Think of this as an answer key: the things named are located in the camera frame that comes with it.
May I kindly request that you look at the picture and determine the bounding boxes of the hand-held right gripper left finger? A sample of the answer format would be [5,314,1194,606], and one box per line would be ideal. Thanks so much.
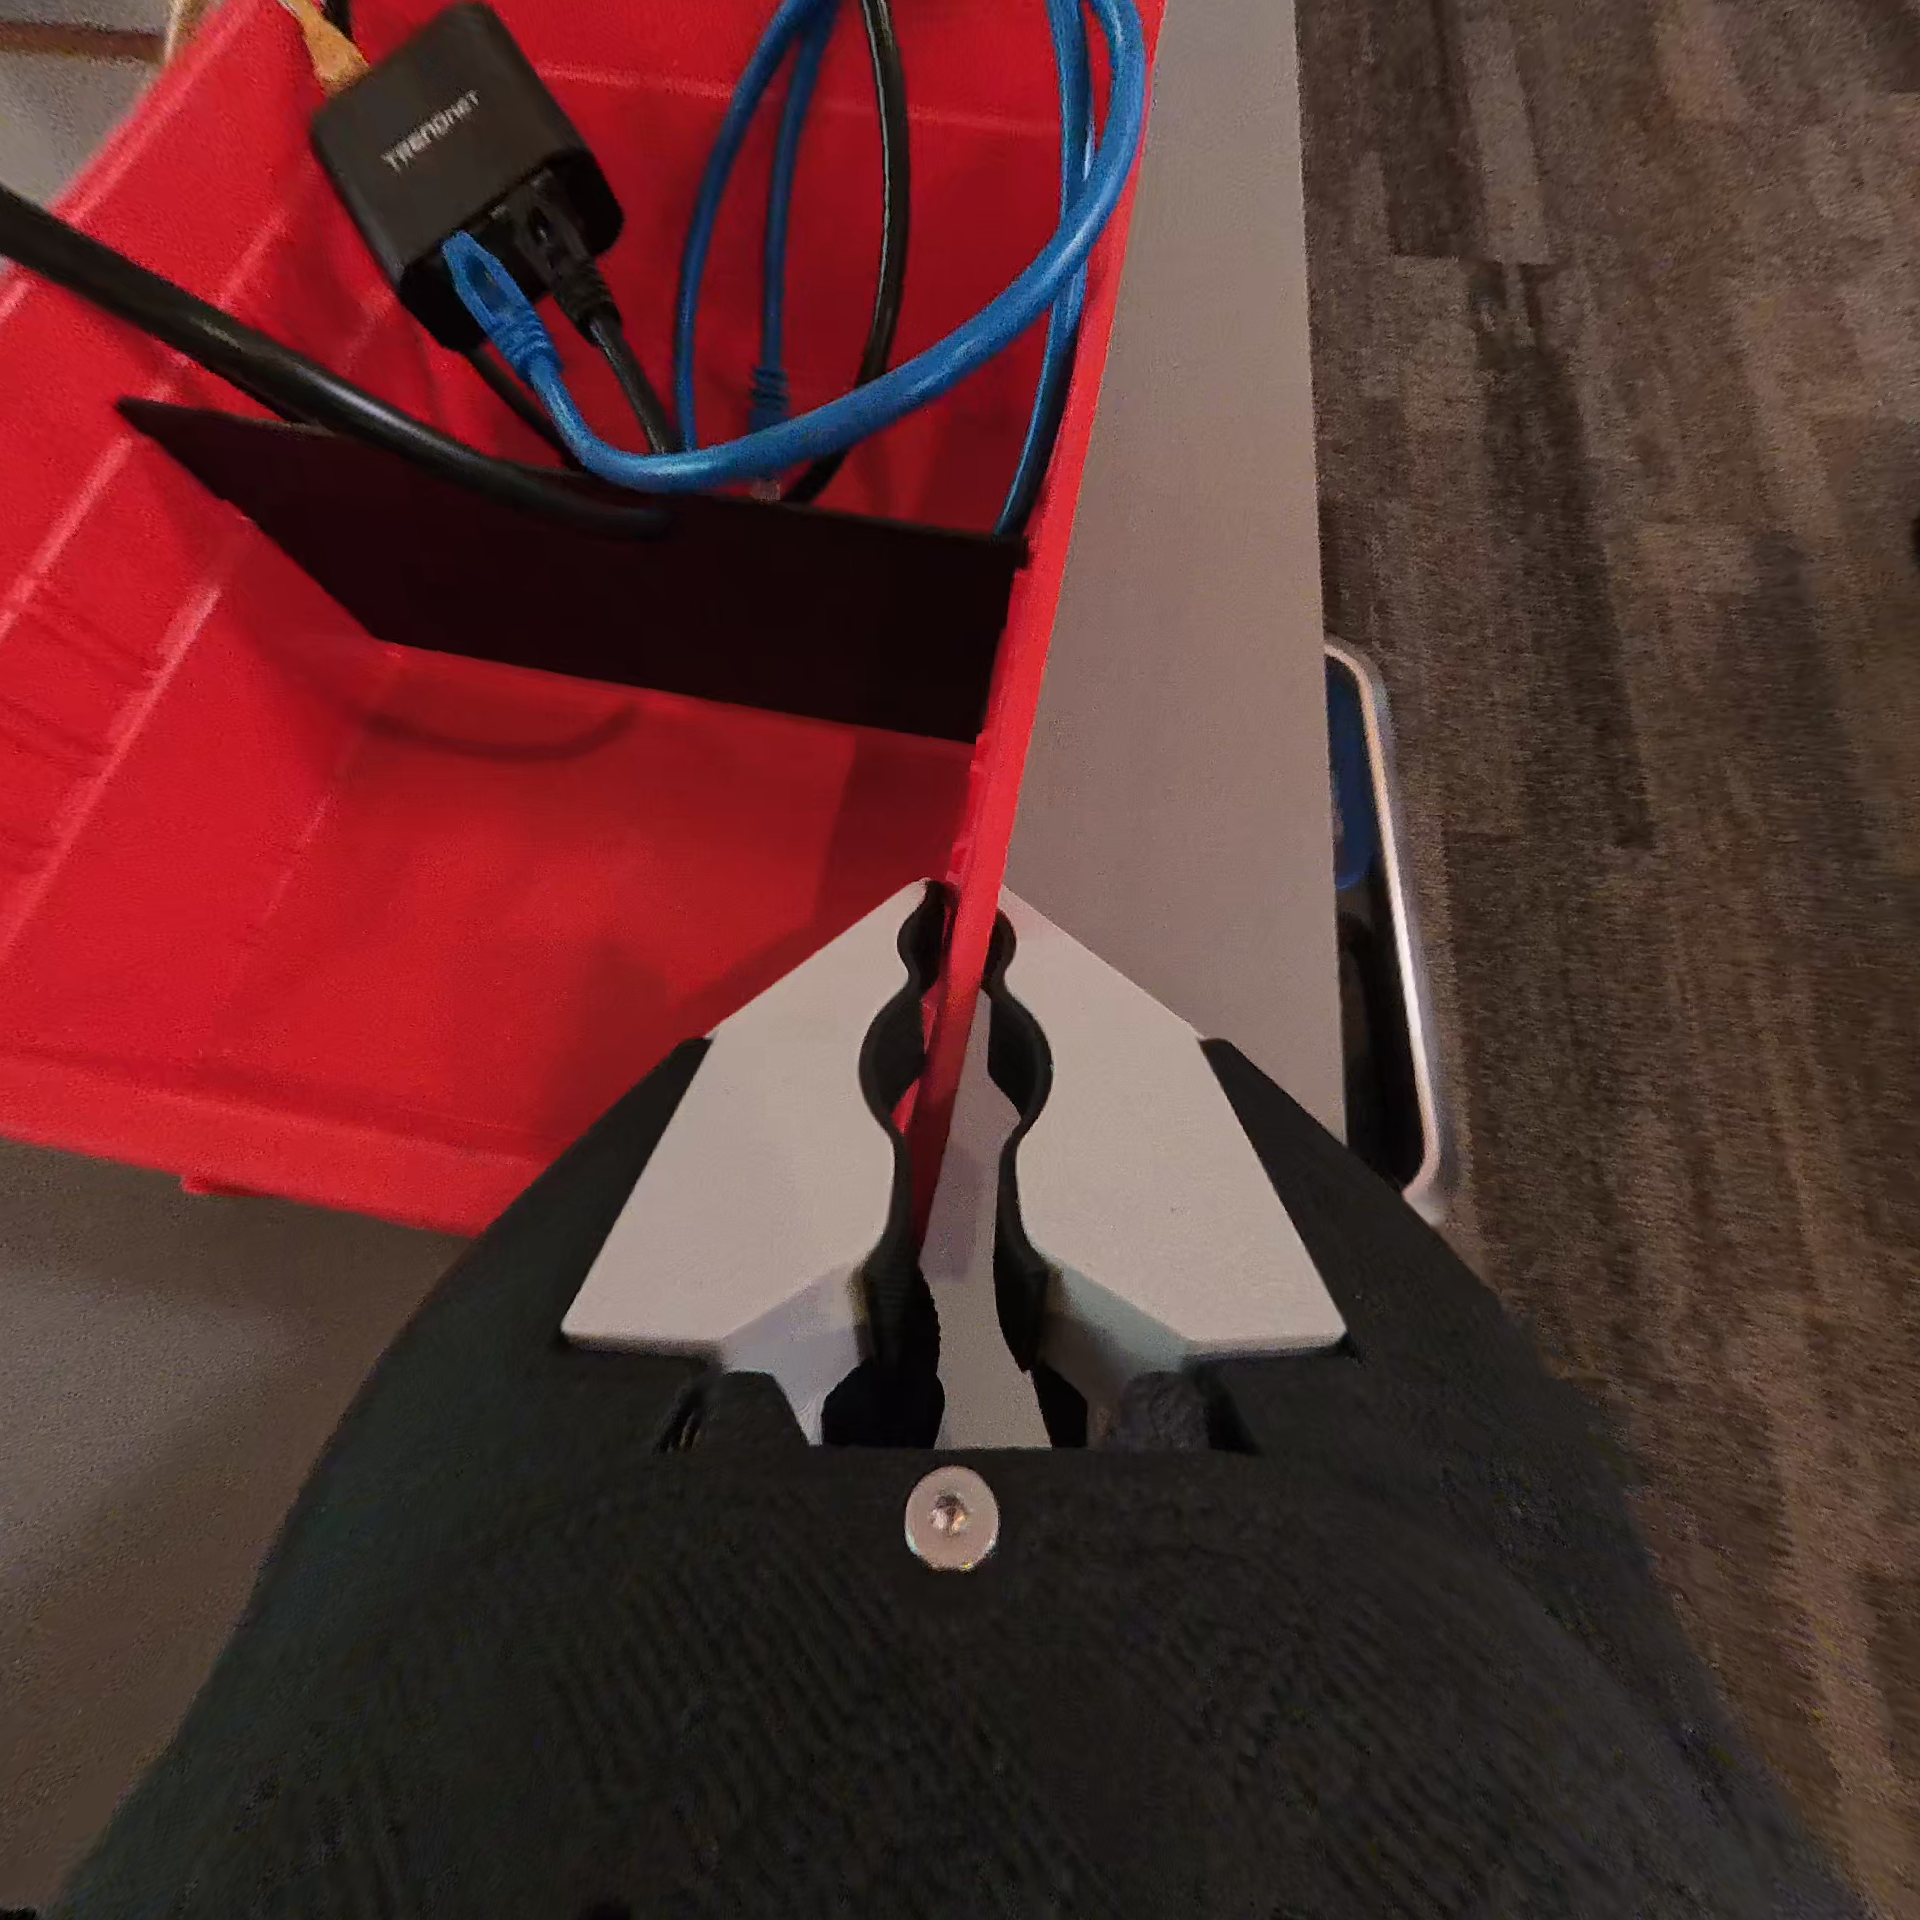
[562,878,947,1419]

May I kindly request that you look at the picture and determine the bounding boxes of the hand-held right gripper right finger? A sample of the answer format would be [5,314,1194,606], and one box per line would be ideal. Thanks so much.
[975,886,1350,1419]

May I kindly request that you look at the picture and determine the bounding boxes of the red plastic bin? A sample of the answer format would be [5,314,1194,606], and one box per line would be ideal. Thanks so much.
[0,0,1170,1240]

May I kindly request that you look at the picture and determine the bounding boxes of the blue ethernet cable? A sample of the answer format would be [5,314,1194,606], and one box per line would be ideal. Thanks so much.
[438,0,1149,543]

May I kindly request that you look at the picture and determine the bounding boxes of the black ethernet cable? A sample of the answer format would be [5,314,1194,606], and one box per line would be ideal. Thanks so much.
[0,0,912,545]

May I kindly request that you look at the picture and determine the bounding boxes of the black ethernet adapter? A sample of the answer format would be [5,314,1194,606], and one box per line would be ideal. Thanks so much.
[312,2,628,349]

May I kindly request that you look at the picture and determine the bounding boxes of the black bin divider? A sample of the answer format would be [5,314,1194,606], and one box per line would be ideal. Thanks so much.
[119,398,1030,744]

